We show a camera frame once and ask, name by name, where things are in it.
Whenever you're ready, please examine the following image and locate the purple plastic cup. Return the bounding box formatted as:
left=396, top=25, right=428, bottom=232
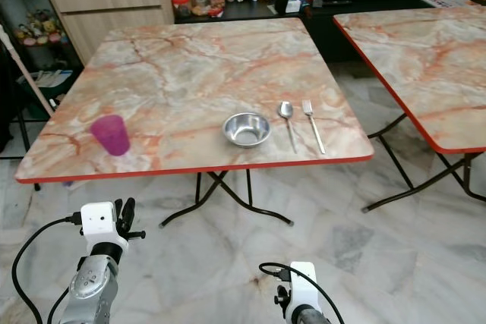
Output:
left=90, top=115, right=131, bottom=157

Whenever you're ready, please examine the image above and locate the small steel bowl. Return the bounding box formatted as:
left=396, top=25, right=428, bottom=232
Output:
left=222, top=112, right=273, bottom=148

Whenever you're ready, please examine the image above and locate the basket with magazines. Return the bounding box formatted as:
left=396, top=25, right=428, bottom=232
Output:
left=30, top=70, right=77, bottom=109

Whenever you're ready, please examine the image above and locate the black chair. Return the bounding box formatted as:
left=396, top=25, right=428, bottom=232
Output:
left=0, top=43, right=31, bottom=159

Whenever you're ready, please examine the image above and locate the marble pattern folding table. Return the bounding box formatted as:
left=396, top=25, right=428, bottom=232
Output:
left=15, top=17, right=374, bottom=228
left=333, top=5, right=486, bottom=213

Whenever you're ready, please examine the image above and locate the steel fork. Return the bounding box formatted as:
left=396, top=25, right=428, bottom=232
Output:
left=301, top=99, right=327, bottom=155

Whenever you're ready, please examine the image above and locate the steel spoon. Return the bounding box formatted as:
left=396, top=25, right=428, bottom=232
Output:
left=278, top=101, right=299, bottom=153

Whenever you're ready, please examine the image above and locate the plush toys group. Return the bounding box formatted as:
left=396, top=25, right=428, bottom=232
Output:
left=19, top=9, right=65, bottom=44

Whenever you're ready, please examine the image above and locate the printed magazine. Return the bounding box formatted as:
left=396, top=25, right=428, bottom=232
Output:
left=421, top=0, right=483, bottom=10

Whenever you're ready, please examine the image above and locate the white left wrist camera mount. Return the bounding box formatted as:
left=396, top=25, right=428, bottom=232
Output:
left=80, top=201, right=128, bottom=253

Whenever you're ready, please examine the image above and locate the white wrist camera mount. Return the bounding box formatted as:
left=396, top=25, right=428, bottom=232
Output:
left=80, top=201, right=128, bottom=253
left=286, top=262, right=320, bottom=317

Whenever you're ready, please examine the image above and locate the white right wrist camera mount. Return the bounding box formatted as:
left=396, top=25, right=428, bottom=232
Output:
left=286, top=262, right=320, bottom=317

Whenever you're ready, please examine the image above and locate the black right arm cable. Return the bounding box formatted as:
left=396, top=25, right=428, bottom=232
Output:
left=258, top=262, right=346, bottom=324

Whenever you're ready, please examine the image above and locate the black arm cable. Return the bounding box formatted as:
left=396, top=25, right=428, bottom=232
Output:
left=11, top=216, right=84, bottom=324
left=258, top=262, right=346, bottom=324

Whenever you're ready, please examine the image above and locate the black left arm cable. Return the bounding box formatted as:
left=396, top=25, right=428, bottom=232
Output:
left=11, top=216, right=84, bottom=324

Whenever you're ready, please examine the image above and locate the white stick handle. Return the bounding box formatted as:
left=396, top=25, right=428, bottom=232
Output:
left=0, top=32, right=55, bottom=116

